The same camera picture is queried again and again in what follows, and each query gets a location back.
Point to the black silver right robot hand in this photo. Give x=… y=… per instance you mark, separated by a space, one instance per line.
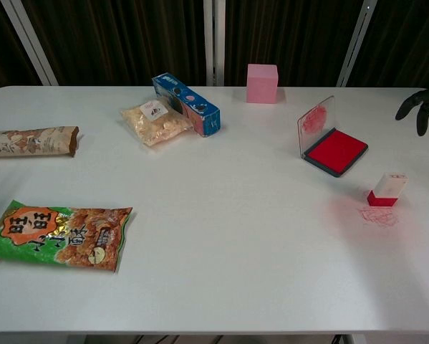
x=427 y=102

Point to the white red stamp block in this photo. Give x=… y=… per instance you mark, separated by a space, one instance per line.
x=389 y=186

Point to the dark brown curtain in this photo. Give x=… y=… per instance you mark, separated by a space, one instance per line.
x=407 y=39
x=3 y=43
x=289 y=32
x=128 y=39

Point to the red ink pad case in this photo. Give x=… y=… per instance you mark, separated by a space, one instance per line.
x=336 y=150

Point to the pink foam cube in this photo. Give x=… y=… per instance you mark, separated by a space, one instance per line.
x=260 y=86

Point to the blue cookie box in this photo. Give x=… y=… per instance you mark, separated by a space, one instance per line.
x=196 y=107

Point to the clear bag of snacks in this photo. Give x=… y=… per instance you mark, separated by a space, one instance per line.
x=157 y=125

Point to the green orange snack bag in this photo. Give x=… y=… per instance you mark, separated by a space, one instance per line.
x=56 y=236

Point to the brown snack wrapper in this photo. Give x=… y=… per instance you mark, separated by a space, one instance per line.
x=31 y=143

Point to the white partition post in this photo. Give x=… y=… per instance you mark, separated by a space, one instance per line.
x=355 y=43
x=214 y=43
x=29 y=43

